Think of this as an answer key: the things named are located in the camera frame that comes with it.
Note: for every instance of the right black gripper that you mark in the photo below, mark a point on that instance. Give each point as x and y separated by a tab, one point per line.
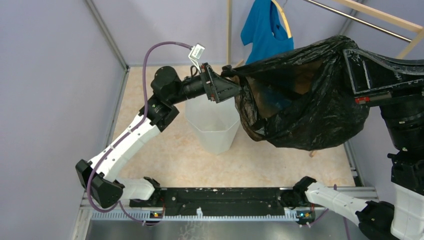
376	79

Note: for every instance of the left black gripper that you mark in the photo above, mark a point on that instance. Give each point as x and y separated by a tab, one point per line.
219	88

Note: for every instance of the white translucent trash bin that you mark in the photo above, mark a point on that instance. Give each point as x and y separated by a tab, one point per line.
214	124

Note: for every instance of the black plastic trash bag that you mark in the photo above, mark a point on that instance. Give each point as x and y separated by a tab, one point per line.
301	98

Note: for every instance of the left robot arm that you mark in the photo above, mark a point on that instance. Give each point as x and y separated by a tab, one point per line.
98	176

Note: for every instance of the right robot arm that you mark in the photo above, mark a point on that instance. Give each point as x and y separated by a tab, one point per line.
404	219

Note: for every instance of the blue t-shirt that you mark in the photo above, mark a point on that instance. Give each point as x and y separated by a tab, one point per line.
264	31

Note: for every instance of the wooden clothes rack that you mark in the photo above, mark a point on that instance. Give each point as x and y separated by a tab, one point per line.
393	28

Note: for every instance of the wooden clothes hanger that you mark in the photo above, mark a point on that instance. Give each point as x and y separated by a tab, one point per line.
283	17

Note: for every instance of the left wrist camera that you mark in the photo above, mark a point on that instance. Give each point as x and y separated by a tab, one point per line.
195	54

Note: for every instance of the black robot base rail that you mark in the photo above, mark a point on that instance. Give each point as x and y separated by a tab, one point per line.
233	204

